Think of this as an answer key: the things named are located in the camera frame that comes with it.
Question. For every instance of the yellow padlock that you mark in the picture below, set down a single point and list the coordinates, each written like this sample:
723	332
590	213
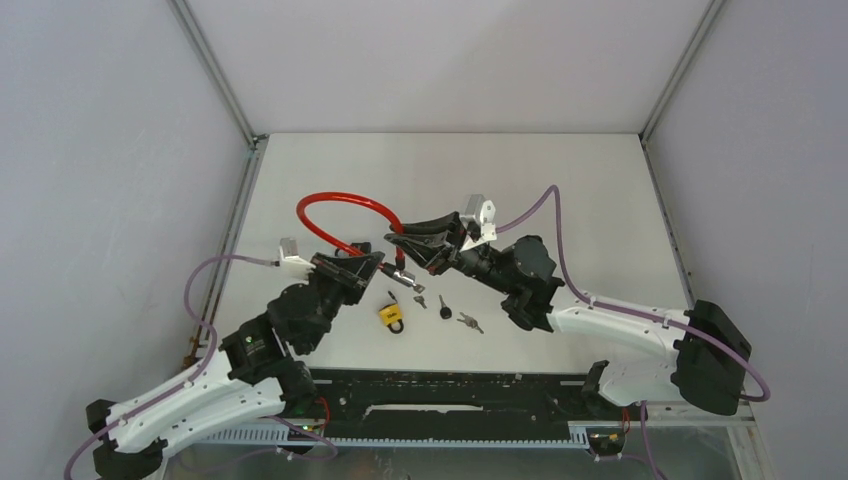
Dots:
391	315

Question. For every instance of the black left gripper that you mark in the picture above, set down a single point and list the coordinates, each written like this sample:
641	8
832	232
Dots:
363	267

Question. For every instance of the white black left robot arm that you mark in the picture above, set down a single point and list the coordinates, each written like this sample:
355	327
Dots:
254	372

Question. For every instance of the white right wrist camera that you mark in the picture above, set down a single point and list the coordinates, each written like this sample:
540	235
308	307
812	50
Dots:
478	219

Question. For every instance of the aluminium frame rail right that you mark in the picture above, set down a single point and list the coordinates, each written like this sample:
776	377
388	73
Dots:
708	148

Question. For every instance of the black padlock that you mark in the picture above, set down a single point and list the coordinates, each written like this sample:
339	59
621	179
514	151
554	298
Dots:
353	249

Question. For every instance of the key bunch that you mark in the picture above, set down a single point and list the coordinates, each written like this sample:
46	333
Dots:
470	322

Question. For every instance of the red cable lock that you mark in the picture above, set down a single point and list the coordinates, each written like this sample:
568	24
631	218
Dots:
341	217

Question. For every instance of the aluminium frame rail left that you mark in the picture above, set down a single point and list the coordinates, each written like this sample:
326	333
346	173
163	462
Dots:
199	150

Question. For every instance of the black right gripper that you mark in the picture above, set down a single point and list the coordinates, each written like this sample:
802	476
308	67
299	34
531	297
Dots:
432	247

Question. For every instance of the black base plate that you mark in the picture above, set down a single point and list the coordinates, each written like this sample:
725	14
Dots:
456	407

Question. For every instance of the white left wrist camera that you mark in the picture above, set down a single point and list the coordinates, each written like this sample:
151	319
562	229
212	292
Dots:
291	255

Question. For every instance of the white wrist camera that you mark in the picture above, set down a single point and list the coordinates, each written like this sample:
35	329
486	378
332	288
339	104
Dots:
478	219
291	255

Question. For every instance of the aluminium frame rail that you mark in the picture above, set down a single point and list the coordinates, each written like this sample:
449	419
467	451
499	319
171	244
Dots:
708	148
199	150

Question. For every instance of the black key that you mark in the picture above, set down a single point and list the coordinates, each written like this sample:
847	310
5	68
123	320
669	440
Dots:
445	311

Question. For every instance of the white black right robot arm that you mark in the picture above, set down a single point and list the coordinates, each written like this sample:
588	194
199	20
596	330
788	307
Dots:
696	355

